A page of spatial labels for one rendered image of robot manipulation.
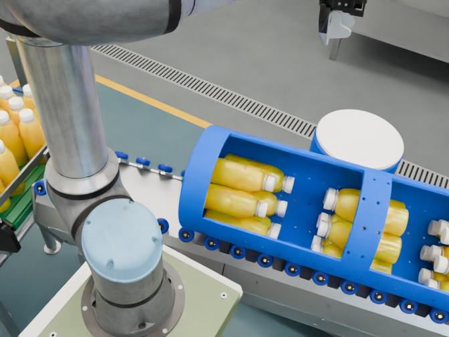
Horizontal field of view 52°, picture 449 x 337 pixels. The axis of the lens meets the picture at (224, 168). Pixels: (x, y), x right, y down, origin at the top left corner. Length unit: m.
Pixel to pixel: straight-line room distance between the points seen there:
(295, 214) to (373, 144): 0.36
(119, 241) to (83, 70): 0.25
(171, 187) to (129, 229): 0.73
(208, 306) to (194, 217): 0.30
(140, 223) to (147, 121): 2.35
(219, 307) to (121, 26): 0.59
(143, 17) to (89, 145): 0.30
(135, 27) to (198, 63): 3.12
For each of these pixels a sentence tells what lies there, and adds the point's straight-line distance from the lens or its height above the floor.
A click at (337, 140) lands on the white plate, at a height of 1.04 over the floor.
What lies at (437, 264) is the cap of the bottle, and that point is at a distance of 1.21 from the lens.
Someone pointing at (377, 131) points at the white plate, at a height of 1.04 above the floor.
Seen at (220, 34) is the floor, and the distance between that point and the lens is 3.92.
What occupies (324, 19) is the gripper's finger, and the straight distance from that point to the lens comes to 0.91.
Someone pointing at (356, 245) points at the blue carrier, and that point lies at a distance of 1.08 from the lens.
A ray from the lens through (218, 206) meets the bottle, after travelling 1.15.
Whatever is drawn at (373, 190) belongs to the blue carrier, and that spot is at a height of 1.23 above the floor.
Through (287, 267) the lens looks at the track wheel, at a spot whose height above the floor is 0.97.
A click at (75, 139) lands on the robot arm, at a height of 1.55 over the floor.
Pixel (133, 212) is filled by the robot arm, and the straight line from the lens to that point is 0.72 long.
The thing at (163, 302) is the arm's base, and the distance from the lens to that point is 0.84.
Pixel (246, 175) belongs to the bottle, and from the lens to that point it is 1.14.
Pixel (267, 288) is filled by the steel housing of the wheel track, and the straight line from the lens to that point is 1.31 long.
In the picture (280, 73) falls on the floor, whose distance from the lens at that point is 3.55.
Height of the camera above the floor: 2.01
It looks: 47 degrees down
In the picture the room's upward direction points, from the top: 6 degrees clockwise
